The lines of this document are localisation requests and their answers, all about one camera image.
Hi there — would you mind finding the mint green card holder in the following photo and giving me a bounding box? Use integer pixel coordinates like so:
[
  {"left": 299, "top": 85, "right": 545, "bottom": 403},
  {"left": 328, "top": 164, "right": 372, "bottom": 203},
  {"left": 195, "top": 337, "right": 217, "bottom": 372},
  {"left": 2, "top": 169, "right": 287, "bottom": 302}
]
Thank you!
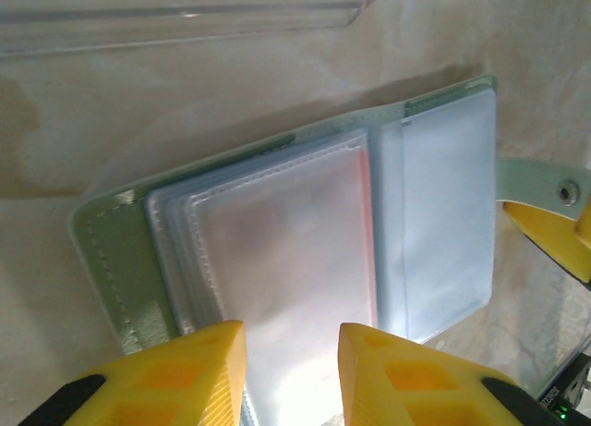
[{"left": 67, "top": 73, "right": 591, "bottom": 426}]

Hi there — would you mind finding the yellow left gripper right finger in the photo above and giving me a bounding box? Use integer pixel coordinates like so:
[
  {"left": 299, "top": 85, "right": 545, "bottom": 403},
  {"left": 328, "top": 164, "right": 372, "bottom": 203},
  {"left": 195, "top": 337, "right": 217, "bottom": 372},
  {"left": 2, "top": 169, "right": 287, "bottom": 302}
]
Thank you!
[{"left": 339, "top": 323, "right": 569, "bottom": 426}]

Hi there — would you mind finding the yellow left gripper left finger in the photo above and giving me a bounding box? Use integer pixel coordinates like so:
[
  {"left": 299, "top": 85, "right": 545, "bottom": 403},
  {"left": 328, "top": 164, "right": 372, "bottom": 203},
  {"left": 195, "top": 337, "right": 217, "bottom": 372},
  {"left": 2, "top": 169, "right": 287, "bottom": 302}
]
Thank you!
[{"left": 18, "top": 319, "right": 248, "bottom": 426}]

